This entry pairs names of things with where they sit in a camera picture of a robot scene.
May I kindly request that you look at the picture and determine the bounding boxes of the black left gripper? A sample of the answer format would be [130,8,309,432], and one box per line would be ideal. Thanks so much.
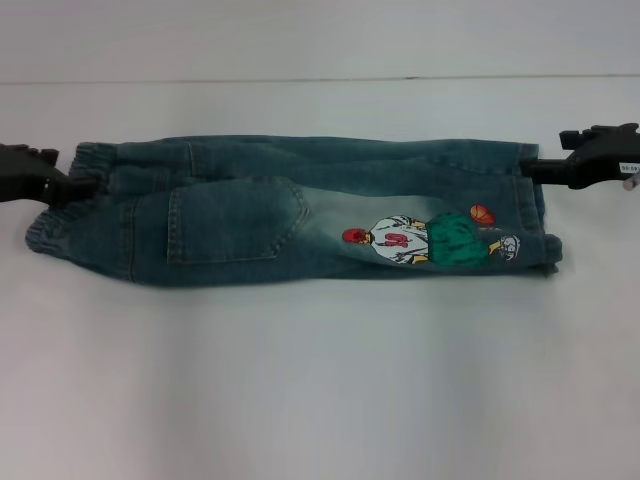
[0,142,97,207]

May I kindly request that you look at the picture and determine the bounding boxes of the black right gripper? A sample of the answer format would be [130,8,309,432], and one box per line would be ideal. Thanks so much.
[519,121,640,191]

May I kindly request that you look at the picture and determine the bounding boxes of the blue denim shorts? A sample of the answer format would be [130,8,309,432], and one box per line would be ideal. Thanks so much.
[24,133,565,287]

